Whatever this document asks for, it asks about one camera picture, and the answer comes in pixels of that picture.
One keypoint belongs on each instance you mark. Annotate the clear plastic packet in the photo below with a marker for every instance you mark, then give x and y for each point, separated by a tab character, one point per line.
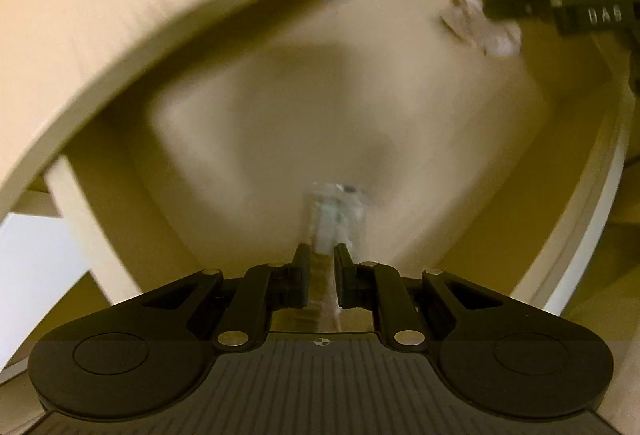
475	27
330	215

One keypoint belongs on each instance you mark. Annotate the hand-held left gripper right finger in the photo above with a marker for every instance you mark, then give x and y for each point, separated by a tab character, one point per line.
342	276

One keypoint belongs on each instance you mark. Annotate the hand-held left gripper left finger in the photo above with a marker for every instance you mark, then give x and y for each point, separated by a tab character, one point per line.
300	276

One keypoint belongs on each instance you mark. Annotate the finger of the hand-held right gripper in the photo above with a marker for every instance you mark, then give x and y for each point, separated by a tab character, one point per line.
515	7

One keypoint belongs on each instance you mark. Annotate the wooden drawer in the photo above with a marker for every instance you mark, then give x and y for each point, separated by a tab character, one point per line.
300	115

